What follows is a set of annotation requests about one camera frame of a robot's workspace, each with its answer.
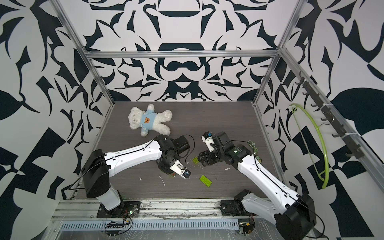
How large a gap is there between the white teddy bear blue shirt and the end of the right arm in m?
0.36

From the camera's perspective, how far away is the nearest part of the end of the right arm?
1.80 ft

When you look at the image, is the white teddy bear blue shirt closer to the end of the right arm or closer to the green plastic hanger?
the end of the right arm

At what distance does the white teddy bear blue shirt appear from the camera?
1002 millimetres
